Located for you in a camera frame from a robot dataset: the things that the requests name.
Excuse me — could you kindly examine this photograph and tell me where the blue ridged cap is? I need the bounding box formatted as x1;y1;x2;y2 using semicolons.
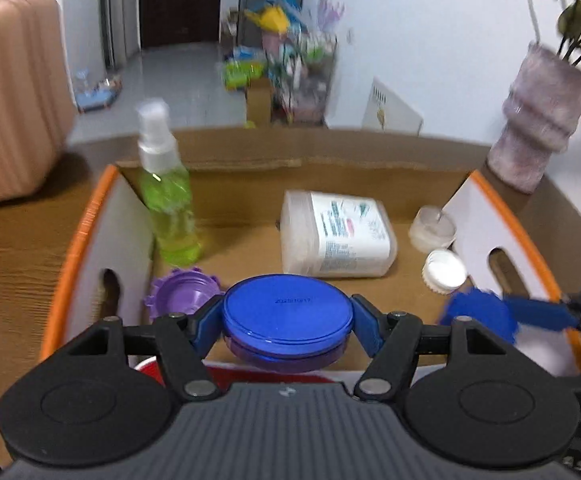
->
439;287;519;346

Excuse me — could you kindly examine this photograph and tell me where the peach ribbed suitcase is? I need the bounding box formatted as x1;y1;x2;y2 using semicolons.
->
0;0;79;206

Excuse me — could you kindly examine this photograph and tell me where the small brown floor carton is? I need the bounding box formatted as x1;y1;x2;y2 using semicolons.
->
246;78;273;124

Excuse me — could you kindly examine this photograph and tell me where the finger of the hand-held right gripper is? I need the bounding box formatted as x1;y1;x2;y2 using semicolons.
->
505;285;581;347

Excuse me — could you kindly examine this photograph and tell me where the white ridged cap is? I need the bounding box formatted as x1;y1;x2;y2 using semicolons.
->
422;248;468;294

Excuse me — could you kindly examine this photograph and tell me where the grey vase with flowers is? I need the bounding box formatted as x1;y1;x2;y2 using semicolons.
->
486;42;581;195

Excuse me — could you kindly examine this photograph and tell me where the cluttered storage rack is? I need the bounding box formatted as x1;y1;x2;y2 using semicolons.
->
215;0;339;126

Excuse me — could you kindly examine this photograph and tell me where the small blue floor tray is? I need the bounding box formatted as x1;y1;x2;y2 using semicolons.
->
74;70;123;113

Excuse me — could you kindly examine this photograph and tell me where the clear round container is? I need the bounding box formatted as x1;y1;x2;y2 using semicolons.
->
409;204;457;254

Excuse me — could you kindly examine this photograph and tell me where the purple ridged lid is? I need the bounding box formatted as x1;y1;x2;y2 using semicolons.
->
143;267;226;322

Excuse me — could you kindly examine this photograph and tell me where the purple flower wall sticker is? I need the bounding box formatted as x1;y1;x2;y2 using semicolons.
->
317;0;346;32

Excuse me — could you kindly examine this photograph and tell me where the white leaning board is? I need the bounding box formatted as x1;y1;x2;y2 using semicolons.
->
361;77;424;136

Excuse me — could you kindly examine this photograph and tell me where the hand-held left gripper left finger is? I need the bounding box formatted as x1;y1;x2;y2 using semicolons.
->
68;295;224;402

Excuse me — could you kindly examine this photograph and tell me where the blue lidded round container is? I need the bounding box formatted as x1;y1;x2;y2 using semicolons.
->
222;274;355;374

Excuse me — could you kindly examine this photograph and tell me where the green spray bottle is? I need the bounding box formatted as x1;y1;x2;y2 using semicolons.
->
136;99;204;267

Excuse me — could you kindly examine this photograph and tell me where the white plastic jar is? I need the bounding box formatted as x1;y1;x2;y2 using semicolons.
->
279;189;399;279

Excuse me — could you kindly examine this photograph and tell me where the dark brown entrance door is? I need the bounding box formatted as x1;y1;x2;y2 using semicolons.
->
137;0;224;51

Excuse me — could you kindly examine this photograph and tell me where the red cardboard box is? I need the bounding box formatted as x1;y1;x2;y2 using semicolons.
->
39;127;581;387

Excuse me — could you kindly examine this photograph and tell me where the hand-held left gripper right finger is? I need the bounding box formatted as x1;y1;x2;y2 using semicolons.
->
350;294;508;403

